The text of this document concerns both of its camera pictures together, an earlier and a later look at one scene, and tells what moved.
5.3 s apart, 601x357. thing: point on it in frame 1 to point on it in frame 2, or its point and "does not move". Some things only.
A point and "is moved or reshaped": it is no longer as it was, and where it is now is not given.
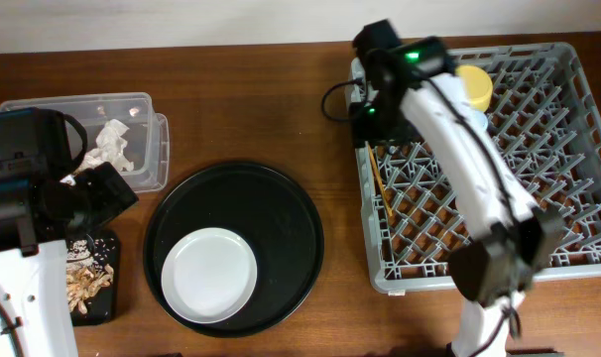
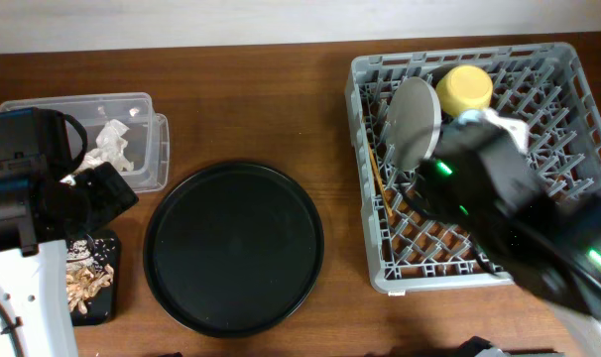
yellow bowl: [478, 85] does not move
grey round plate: [208, 275] is moved or reshaped
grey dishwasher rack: [547, 123] does not move
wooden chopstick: [381, 179] does not move
